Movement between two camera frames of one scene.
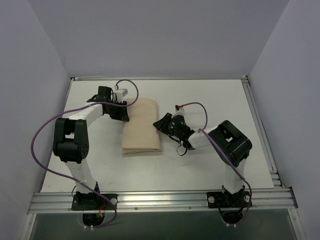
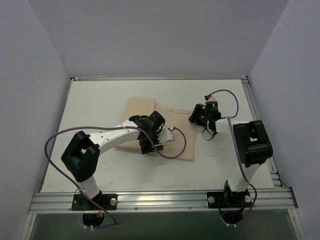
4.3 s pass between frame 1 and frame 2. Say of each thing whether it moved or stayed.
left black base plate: stayed
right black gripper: moved
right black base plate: stayed
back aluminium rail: stayed
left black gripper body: moved
